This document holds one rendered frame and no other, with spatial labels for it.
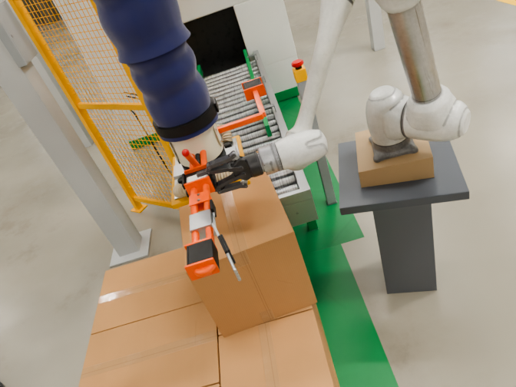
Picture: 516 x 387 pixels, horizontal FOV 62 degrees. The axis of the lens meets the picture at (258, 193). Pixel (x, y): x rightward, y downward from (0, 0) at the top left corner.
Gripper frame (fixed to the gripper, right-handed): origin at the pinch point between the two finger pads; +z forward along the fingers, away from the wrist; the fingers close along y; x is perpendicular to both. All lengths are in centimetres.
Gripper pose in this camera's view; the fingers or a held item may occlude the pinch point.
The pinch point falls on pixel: (199, 183)
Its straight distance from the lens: 136.7
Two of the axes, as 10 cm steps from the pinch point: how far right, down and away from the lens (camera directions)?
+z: -9.5, 3.2, 0.5
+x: -1.5, -5.7, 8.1
